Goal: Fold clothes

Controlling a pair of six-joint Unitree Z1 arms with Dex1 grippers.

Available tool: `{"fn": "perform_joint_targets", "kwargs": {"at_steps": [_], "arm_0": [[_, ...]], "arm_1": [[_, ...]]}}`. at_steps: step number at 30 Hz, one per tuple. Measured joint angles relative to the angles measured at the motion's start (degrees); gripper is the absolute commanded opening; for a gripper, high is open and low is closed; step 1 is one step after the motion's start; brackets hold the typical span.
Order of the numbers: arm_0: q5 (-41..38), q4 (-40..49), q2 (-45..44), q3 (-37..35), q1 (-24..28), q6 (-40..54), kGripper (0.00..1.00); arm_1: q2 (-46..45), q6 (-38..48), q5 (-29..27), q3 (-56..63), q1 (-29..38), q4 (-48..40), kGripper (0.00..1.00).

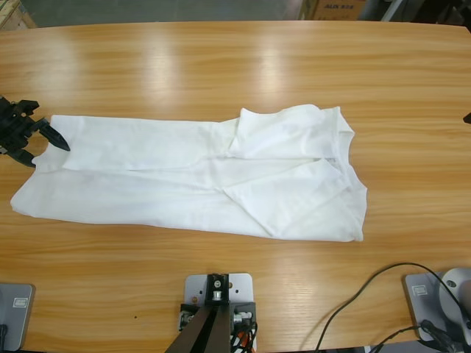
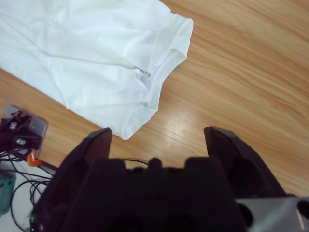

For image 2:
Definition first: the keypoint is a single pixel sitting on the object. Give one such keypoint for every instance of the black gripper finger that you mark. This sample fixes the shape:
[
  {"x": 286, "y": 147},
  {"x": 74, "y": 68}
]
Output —
[
  {"x": 246, "y": 169},
  {"x": 72, "y": 174}
]

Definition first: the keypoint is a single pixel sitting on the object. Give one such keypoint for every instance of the white t-shirt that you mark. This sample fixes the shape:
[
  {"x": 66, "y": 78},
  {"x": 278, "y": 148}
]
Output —
[{"x": 84, "y": 53}]

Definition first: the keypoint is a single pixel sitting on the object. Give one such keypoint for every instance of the teal green box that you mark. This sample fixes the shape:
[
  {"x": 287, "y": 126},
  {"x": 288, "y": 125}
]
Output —
[{"x": 6, "y": 193}]

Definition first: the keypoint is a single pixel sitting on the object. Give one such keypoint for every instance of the white neck label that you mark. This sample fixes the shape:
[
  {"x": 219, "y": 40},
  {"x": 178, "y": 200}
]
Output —
[{"x": 144, "y": 73}]

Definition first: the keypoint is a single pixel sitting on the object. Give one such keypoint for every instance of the white mount block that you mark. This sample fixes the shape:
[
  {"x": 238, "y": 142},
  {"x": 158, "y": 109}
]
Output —
[{"x": 38, "y": 125}]

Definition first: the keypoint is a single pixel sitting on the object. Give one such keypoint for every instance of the black post clamp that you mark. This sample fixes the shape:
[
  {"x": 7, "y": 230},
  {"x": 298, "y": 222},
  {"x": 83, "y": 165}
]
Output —
[{"x": 17, "y": 119}]

